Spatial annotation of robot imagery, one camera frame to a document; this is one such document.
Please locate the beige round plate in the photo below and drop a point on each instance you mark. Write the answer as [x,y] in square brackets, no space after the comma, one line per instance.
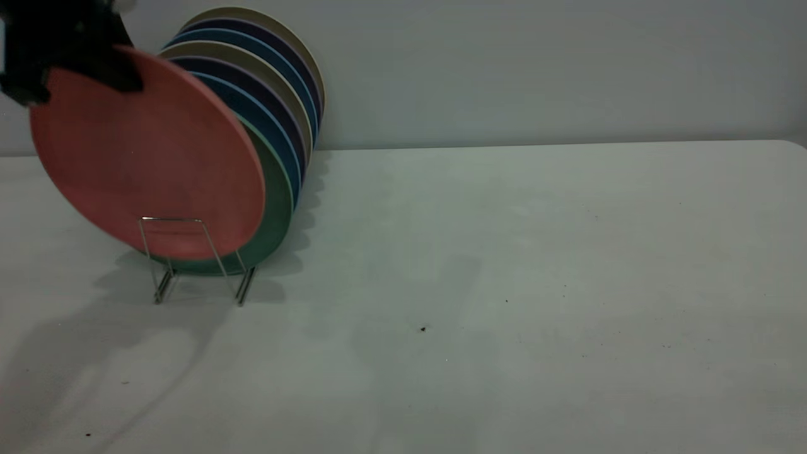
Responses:
[239,53]
[277,22]

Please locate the green round plate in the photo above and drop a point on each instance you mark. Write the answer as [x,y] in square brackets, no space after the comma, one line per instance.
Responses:
[277,208]

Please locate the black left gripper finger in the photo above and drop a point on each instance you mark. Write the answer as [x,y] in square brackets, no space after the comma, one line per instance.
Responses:
[25,94]
[116,72]

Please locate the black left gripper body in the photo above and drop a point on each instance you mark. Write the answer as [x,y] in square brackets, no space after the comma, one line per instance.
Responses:
[57,31]

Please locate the blue round plate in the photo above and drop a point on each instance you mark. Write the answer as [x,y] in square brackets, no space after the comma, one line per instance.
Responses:
[265,120]
[265,47]

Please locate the pink round plate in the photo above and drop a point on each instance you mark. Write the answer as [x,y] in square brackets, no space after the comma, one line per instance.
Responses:
[151,157]

